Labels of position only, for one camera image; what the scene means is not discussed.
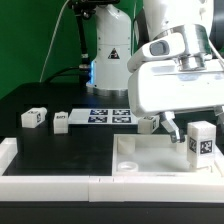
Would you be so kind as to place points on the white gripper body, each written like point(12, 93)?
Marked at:
point(158, 85)

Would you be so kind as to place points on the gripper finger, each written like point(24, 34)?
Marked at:
point(219, 113)
point(167, 121)

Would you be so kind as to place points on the white U-shaped fence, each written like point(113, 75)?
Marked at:
point(198, 188)

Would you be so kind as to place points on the white square tabletop tray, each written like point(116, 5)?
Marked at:
point(156, 155)

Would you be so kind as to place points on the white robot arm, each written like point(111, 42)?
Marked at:
point(118, 38)

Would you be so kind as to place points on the white marker base plate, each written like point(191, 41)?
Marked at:
point(102, 117)

